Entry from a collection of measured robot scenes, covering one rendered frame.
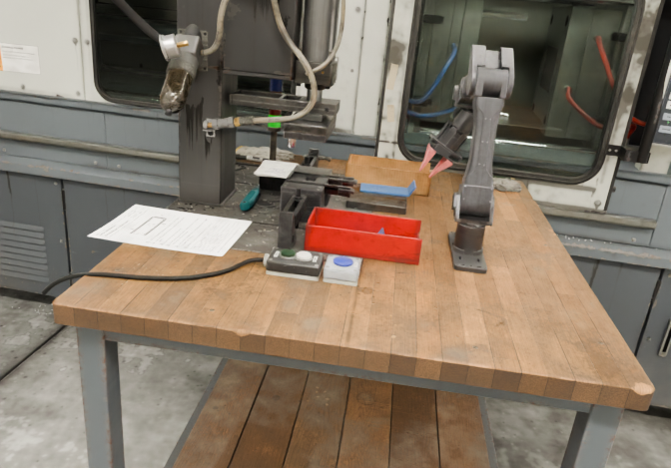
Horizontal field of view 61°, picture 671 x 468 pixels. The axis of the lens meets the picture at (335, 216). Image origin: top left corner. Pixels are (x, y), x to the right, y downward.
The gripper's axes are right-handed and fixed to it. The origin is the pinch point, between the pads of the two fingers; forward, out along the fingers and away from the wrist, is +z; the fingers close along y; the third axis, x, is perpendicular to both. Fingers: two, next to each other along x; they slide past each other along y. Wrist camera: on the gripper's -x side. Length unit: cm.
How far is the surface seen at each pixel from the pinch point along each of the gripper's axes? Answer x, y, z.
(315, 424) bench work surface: 17, -18, 79
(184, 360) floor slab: -34, 23, 126
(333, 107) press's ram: 21.2, 31.5, -3.4
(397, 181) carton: -5.3, 3.8, 8.1
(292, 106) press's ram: 20.9, 39.6, 2.1
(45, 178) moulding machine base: -53, 111, 101
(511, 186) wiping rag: -20.9, -28.7, -8.1
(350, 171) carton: -5.6, 16.7, 13.8
